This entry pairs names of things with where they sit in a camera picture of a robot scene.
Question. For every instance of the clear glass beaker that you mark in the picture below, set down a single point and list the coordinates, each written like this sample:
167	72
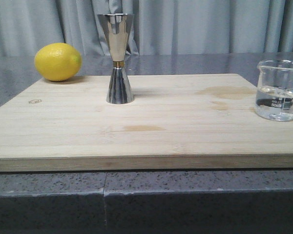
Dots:
274	97

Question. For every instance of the steel double jigger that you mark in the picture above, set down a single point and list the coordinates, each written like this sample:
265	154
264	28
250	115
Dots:
116	28

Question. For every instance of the grey curtain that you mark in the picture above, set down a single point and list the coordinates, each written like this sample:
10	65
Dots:
161	27

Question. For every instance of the light wooden cutting board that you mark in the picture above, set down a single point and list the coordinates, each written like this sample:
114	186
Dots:
174	122

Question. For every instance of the yellow lemon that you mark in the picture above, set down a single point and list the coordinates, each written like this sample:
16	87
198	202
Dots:
58	61

